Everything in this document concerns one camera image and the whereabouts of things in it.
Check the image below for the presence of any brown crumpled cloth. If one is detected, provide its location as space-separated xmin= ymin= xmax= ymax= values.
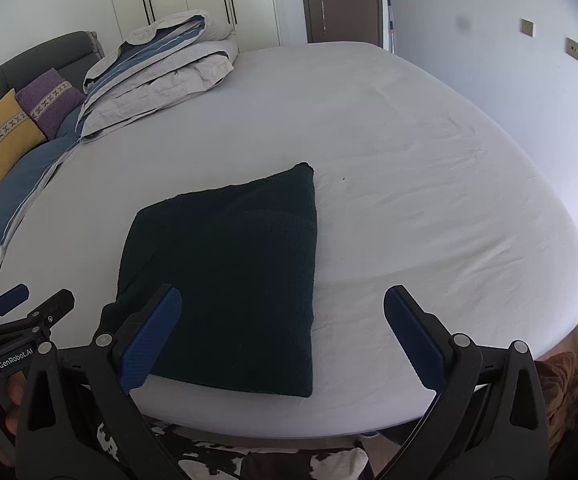
xmin=539 ymin=352 xmax=578 ymax=441

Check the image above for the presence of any white sheeted bed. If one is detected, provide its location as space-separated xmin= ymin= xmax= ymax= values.
xmin=0 ymin=41 xmax=578 ymax=441

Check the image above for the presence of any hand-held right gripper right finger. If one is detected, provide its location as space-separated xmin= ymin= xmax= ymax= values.
xmin=383 ymin=285 xmax=552 ymax=480

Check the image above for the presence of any yellow patterned cushion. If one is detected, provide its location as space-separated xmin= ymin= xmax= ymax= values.
xmin=0 ymin=88 xmax=47 ymax=184

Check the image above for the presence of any folded grey blue duvet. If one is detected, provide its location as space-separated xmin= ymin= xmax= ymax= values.
xmin=76 ymin=10 xmax=240 ymax=143

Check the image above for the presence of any brown door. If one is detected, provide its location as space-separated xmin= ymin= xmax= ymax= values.
xmin=299 ymin=0 xmax=385 ymax=48

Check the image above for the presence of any dark green sweater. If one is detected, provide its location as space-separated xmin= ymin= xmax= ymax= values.
xmin=102 ymin=162 xmax=318 ymax=399

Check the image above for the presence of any purple patterned cushion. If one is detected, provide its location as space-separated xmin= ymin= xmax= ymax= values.
xmin=15 ymin=67 xmax=86 ymax=141

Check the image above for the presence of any black white patterned clothing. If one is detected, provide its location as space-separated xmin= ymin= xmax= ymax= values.
xmin=96 ymin=420 xmax=370 ymax=480

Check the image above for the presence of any grey upholstered headboard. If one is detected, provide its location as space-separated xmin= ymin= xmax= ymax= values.
xmin=0 ymin=31 xmax=106 ymax=231

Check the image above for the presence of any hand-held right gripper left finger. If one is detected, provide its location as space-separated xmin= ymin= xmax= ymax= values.
xmin=15 ymin=283 xmax=190 ymax=480

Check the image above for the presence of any blue pillow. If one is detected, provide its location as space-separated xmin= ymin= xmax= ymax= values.
xmin=0 ymin=105 xmax=87 ymax=273

